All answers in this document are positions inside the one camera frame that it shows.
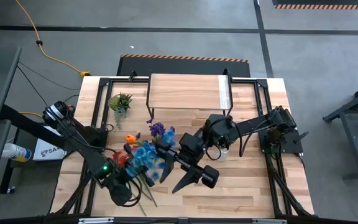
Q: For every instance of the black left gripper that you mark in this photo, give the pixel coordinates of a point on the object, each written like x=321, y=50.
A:
x=148, y=181

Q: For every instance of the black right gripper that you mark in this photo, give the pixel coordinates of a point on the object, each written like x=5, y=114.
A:
x=210, y=177

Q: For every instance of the blue artificial flower bunch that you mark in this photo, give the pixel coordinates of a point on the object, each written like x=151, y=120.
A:
x=141, y=154

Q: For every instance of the red artificial flower bunch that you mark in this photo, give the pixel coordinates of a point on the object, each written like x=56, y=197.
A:
x=121, y=158

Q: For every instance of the orange artificial tulip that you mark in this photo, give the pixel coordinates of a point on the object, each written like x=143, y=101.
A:
x=130, y=139

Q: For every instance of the purple artificial flower bunch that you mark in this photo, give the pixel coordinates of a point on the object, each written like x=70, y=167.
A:
x=157, y=129

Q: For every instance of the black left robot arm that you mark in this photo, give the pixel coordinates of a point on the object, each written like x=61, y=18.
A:
x=82, y=146

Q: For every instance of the artificial green succulent plant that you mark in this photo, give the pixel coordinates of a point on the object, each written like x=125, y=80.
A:
x=121, y=102

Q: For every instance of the white printed box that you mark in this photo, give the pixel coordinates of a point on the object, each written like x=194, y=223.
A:
x=47, y=153

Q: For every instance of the black hazard-striped floor mat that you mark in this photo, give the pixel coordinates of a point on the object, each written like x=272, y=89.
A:
x=182, y=67
x=322, y=6

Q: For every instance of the black diagonal support beam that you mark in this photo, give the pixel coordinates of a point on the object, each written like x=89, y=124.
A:
x=26, y=124

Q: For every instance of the white bottle yellow-blue label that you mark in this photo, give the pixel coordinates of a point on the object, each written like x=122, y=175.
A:
x=14, y=152

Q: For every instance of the dark grey metal cart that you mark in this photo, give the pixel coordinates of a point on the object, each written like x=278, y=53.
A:
x=351, y=140

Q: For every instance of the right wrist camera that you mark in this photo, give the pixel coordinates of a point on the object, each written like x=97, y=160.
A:
x=193, y=147

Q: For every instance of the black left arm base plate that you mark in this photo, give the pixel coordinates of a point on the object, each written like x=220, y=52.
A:
x=101, y=137

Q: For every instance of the silver metal bracket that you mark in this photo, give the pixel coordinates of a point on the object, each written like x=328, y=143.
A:
x=95, y=221
x=269, y=221

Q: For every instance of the wooden shelf black frame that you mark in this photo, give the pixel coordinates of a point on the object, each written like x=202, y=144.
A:
x=185, y=91

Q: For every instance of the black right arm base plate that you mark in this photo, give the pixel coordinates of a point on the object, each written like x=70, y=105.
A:
x=294, y=147

